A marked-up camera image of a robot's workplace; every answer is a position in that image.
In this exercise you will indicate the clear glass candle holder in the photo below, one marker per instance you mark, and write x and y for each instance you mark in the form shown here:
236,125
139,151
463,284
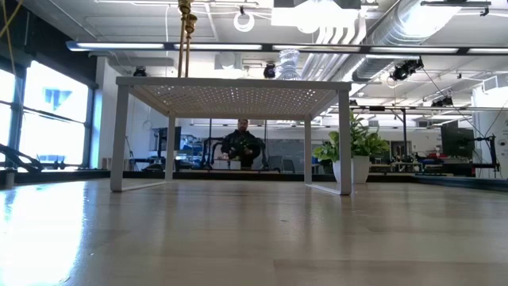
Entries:
288,65

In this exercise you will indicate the person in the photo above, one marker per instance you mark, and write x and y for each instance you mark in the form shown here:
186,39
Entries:
240,145

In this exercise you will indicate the white perforated metal shelf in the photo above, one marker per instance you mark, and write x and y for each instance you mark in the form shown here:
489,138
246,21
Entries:
234,83

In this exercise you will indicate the long ceiling light strip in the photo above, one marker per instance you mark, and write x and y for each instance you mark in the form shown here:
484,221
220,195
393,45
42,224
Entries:
214,46

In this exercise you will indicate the green potted plant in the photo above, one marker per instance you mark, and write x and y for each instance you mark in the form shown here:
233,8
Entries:
363,145

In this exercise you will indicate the black computer monitor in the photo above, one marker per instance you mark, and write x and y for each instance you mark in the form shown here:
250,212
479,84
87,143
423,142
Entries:
456,143

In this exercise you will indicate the large window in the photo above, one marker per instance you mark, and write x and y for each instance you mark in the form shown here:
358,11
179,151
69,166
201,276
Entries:
51,135

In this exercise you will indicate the black monitor stand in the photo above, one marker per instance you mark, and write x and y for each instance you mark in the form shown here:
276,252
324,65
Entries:
493,153

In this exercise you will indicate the black aluminium table frame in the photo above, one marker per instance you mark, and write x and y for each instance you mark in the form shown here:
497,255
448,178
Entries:
238,175

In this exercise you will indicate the black ceiling camera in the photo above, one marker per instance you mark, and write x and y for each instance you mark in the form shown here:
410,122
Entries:
139,72
405,70
270,71
442,102

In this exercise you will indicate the silver ventilation duct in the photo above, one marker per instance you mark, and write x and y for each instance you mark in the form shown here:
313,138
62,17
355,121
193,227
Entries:
397,24

